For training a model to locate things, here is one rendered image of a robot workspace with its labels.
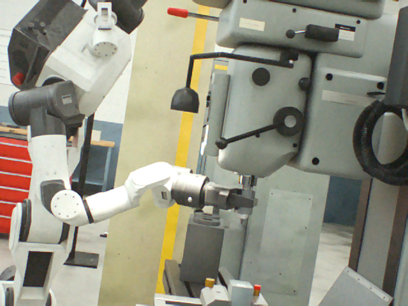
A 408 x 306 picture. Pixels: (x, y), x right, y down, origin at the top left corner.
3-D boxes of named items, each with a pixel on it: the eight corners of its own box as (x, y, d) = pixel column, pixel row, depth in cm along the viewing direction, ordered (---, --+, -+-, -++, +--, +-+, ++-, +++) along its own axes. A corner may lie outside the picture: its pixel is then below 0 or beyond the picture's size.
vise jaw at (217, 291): (204, 313, 144) (207, 298, 143) (199, 298, 156) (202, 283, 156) (229, 317, 144) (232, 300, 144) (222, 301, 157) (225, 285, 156)
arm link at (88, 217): (132, 209, 159) (60, 236, 155) (129, 211, 169) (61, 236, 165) (118, 171, 160) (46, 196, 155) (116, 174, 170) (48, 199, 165)
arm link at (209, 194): (229, 182, 154) (185, 173, 158) (223, 220, 155) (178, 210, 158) (241, 180, 166) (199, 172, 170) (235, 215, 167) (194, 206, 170)
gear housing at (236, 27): (229, 35, 144) (235, -8, 143) (213, 46, 168) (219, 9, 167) (364, 59, 148) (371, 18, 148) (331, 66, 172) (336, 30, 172)
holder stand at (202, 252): (178, 280, 198) (188, 218, 196) (182, 264, 219) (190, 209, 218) (215, 286, 197) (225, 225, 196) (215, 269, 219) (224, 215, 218)
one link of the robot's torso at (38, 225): (11, 238, 209) (28, 102, 210) (62, 241, 216) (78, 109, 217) (17, 245, 195) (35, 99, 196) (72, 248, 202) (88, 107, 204)
